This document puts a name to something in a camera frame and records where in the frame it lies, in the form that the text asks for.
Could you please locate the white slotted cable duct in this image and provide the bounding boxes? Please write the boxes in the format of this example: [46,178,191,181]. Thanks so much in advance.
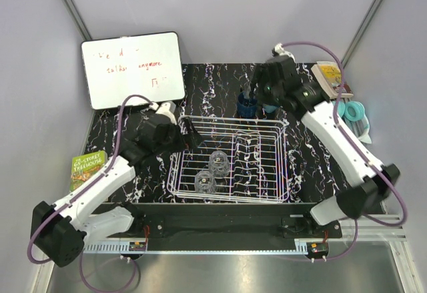
[83,241,147,254]

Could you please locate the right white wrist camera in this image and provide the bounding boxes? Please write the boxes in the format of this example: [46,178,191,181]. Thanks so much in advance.
[272,43,296,61]

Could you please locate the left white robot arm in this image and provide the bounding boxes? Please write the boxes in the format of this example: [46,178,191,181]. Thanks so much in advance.
[27,113,203,267]

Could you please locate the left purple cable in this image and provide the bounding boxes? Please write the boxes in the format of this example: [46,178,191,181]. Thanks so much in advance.
[27,94,154,292]

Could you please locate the clear glass cup front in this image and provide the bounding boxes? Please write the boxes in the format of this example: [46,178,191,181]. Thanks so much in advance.
[194,170,216,194]

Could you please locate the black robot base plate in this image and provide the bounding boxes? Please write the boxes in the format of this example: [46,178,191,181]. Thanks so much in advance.
[108,204,344,252]

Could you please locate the white whiteboard with red writing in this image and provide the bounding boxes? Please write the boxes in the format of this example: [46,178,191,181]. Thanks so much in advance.
[81,31,185,110]

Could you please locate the green treehouse book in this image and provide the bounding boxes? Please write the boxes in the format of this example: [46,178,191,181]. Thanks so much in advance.
[69,150,107,192]

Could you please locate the dark blue mug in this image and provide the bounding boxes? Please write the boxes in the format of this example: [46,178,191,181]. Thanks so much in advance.
[236,91,258,119]

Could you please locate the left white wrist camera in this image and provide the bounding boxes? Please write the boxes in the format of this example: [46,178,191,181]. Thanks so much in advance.
[149,101,177,125]

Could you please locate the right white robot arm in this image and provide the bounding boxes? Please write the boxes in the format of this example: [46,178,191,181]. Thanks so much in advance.
[250,55,400,238]

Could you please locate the white wire dish rack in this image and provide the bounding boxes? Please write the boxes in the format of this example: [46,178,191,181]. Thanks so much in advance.
[166,115,290,203]

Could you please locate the light blue mug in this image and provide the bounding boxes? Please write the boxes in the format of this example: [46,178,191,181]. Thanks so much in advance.
[262,104,278,113]

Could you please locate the purple cable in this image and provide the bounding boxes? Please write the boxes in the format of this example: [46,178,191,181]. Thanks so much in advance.
[27,94,154,292]
[273,41,408,262]

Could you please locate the yellow cover book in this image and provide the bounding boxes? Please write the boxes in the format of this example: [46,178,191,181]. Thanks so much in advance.
[311,61,342,99]

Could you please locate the clear glass cup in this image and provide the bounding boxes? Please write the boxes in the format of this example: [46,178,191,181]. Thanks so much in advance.
[194,170,216,194]
[208,151,230,178]

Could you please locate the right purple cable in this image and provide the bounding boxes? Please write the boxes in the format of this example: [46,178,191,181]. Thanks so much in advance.
[273,41,408,262]

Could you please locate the clear glass cup rear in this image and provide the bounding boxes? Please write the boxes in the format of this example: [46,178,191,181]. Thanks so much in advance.
[208,151,230,178]

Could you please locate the teal cat ear headphones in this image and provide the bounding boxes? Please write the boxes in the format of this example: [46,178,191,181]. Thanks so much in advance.
[338,101,372,144]

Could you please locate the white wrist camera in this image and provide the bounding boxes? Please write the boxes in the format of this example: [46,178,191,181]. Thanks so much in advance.
[149,101,177,125]
[272,43,296,61]

